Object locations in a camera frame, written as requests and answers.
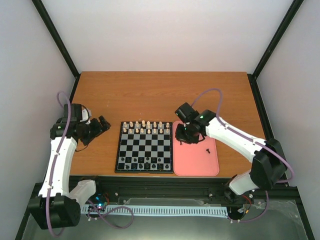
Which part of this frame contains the black white chess board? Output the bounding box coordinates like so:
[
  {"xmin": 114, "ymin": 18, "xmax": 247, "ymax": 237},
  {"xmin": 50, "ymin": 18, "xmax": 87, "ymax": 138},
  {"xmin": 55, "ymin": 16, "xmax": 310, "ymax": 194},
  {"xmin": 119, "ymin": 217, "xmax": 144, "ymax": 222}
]
[{"xmin": 114, "ymin": 121, "xmax": 174, "ymax": 174}]

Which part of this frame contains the black king piece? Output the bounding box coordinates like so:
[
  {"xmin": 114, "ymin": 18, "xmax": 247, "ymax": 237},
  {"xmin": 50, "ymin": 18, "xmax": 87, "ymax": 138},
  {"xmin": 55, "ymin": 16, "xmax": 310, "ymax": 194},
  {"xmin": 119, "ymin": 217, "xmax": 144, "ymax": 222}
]
[{"xmin": 144, "ymin": 162, "xmax": 151, "ymax": 170}]

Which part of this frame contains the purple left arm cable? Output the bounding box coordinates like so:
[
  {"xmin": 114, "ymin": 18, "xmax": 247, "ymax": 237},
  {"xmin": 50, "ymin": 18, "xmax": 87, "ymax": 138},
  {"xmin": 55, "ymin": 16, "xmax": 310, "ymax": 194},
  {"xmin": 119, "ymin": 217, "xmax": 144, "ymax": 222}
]
[{"xmin": 45, "ymin": 90, "xmax": 72, "ymax": 237}]

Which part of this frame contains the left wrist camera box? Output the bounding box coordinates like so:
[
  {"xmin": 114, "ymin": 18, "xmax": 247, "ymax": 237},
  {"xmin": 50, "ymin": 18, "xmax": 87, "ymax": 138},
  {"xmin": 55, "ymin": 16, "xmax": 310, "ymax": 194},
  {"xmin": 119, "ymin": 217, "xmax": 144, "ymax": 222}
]
[{"xmin": 80, "ymin": 108, "xmax": 92, "ymax": 124}]

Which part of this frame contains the pink tray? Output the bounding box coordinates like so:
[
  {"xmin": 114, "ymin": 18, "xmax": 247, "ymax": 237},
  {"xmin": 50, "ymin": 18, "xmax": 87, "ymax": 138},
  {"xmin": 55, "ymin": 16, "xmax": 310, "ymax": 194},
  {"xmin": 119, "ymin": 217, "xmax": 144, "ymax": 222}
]
[{"xmin": 172, "ymin": 137, "xmax": 220, "ymax": 177}]

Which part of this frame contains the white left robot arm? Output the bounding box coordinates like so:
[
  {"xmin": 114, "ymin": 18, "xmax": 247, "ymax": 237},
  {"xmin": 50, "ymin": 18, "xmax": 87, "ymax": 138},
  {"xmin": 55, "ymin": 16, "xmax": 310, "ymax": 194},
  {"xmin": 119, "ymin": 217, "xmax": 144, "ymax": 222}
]
[{"xmin": 28, "ymin": 103, "xmax": 111, "ymax": 230}]

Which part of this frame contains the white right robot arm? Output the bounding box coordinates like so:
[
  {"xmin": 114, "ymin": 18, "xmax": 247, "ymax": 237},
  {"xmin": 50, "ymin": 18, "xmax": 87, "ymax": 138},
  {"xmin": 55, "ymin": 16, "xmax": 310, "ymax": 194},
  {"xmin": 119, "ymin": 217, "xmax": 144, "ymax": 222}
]
[{"xmin": 175, "ymin": 102, "xmax": 288, "ymax": 195}]

